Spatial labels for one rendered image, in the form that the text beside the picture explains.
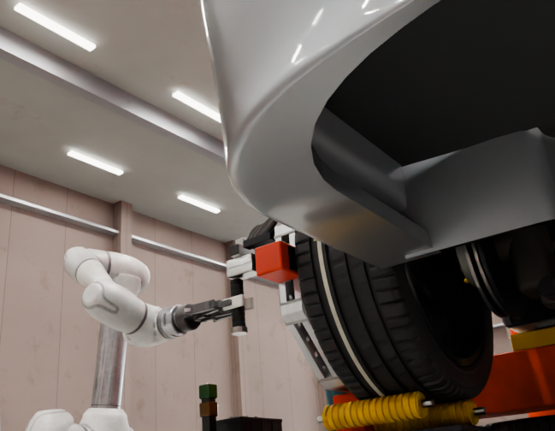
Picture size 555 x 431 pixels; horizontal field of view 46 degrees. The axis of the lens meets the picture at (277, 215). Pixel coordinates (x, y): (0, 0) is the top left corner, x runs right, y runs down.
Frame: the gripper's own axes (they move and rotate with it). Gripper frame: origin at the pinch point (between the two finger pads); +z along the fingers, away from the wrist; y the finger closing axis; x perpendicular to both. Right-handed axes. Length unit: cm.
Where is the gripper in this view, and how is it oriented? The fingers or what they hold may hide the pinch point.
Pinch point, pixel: (239, 304)
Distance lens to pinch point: 178.6
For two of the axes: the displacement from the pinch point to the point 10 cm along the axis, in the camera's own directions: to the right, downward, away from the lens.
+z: 8.1, -2.8, -5.1
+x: -0.8, -9.2, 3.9
